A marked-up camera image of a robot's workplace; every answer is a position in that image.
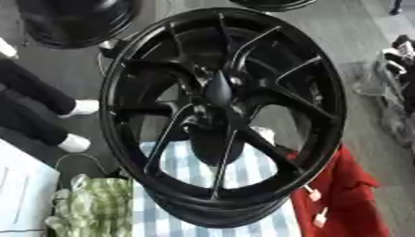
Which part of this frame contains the black spoked wheel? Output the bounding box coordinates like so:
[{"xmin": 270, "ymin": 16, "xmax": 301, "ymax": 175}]
[{"xmin": 97, "ymin": 7, "xmax": 349, "ymax": 230}]

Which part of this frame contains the black round wheel rim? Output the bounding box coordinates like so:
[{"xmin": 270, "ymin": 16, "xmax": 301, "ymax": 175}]
[{"xmin": 227, "ymin": 0, "xmax": 320, "ymax": 13}]

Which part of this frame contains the black wheel with rim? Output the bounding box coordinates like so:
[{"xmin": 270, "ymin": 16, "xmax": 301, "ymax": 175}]
[{"xmin": 14, "ymin": 0, "xmax": 145, "ymax": 50}]

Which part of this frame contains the white tag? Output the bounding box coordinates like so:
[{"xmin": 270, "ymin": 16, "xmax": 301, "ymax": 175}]
[
  {"xmin": 303, "ymin": 184, "xmax": 324, "ymax": 202},
  {"xmin": 311, "ymin": 206, "xmax": 331, "ymax": 229}
]

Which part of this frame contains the green white checked cloth bundle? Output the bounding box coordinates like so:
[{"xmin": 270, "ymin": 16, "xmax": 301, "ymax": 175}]
[{"xmin": 44, "ymin": 175, "xmax": 135, "ymax": 237}]

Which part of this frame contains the red cloth bundle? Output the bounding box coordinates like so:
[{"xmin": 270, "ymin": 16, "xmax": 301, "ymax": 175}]
[{"xmin": 285, "ymin": 143, "xmax": 393, "ymax": 237}]

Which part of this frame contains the person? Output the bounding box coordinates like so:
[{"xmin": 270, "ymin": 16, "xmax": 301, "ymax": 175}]
[{"xmin": 0, "ymin": 36, "xmax": 103, "ymax": 154}]

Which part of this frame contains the white flat box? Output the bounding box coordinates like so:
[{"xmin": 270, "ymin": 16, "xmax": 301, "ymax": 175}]
[{"xmin": 0, "ymin": 138, "xmax": 62, "ymax": 237}]

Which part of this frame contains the dark chair leg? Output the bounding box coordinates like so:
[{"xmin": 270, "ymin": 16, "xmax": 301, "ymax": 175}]
[{"xmin": 387, "ymin": 0, "xmax": 408, "ymax": 16}]

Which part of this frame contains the black wheel mount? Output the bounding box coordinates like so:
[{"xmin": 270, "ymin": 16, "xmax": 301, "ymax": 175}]
[{"xmin": 184, "ymin": 122, "xmax": 246, "ymax": 167}]

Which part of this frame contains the thin grey wire loop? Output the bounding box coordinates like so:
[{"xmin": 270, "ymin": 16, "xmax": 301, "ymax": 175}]
[{"xmin": 52, "ymin": 153, "xmax": 112, "ymax": 178}]

